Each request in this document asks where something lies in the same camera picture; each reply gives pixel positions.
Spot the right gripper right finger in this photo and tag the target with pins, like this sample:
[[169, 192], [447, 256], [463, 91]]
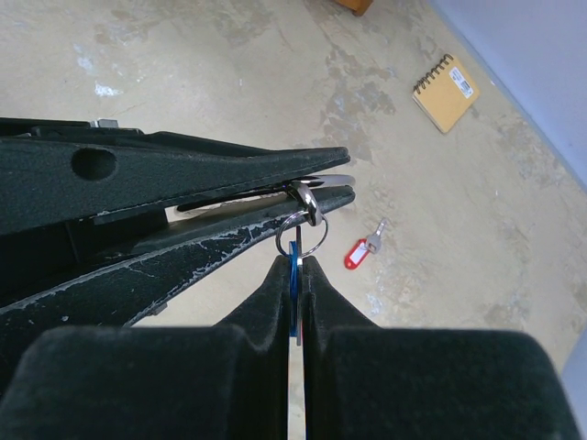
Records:
[[363, 381]]

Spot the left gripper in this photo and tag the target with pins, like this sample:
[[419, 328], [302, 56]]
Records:
[[125, 259]]

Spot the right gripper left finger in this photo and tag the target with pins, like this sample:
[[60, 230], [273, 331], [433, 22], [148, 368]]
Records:
[[225, 381]]

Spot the red key tag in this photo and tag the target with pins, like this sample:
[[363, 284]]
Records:
[[370, 244]]

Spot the blue key tag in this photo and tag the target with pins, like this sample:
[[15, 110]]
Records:
[[294, 257]]

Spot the large metal keyring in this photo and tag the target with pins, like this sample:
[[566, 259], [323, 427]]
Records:
[[312, 182]]

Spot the bunch of metal keys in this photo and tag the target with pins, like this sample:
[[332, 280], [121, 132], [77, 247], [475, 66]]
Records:
[[286, 224]]

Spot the brown spiral notebook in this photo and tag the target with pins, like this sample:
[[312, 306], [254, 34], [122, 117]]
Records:
[[445, 93]]

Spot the wooden shelf rack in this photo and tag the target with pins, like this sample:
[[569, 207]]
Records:
[[357, 7]]

